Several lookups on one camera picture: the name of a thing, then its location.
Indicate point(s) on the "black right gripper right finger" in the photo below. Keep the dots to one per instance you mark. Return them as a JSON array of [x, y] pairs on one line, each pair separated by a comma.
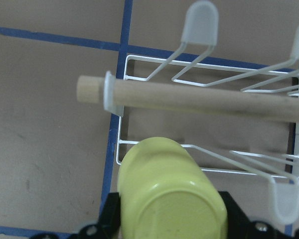
[[238, 222]]

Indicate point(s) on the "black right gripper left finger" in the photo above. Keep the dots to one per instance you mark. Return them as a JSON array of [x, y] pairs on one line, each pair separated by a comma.
[[110, 218]]

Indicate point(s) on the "yellow plastic cup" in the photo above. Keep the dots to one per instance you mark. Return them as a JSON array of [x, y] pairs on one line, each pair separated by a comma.
[[165, 195]]

